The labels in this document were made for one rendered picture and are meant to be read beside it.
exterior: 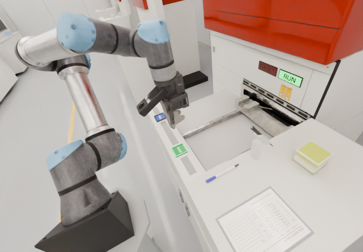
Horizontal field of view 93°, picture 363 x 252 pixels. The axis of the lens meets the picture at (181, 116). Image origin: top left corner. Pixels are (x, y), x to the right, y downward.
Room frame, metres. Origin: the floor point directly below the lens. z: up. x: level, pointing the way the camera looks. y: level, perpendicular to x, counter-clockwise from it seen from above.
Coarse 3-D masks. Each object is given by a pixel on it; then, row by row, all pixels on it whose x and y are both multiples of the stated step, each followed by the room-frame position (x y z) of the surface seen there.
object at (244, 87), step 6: (252, 90) 0.84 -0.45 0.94; (258, 96) 0.79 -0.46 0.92; (264, 96) 0.75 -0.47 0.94; (258, 102) 0.80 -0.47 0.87; (270, 102) 0.71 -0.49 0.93; (276, 102) 0.68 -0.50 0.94; (264, 108) 0.73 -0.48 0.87; (282, 108) 0.63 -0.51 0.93; (270, 114) 0.69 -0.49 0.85; (276, 114) 0.66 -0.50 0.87; (288, 114) 0.59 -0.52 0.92; (294, 114) 0.57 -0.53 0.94; (282, 120) 0.62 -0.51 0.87; (300, 120) 0.53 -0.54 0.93; (288, 126) 0.58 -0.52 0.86
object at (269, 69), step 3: (261, 63) 0.81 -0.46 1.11; (261, 66) 0.81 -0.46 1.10; (264, 66) 0.79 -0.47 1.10; (267, 66) 0.77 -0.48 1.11; (270, 66) 0.75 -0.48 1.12; (261, 69) 0.80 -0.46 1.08; (264, 69) 0.79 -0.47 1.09; (267, 69) 0.77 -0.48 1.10; (270, 69) 0.75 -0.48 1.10; (273, 69) 0.73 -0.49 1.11; (276, 69) 0.72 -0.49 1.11; (267, 72) 0.76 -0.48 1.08; (270, 72) 0.75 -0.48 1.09; (273, 72) 0.73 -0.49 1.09; (273, 75) 0.73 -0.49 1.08
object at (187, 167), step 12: (156, 108) 0.83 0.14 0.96; (156, 132) 0.70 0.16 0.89; (168, 132) 0.61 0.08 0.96; (168, 144) 0.53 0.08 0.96; (168, 156) 0.53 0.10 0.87; (180, 156) 0.45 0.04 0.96; (192, 156) 0.44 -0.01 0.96; (180, 168) 0.39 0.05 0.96; (192, 168) 0.39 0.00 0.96; (180, 180) 0.38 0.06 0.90
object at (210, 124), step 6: (228, 114) 0.77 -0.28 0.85; (234, 114) 0.77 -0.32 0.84; (216, 120) 0.74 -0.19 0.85; (222, 120) 0.74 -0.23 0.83; (198, 126) 0.72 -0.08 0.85; (204, 126) 0.71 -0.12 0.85; (210, 126) 0.72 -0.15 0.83; (186, 132) 0.69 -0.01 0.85; (192, 132) 0.69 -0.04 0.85; (198, 132) 0.70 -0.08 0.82
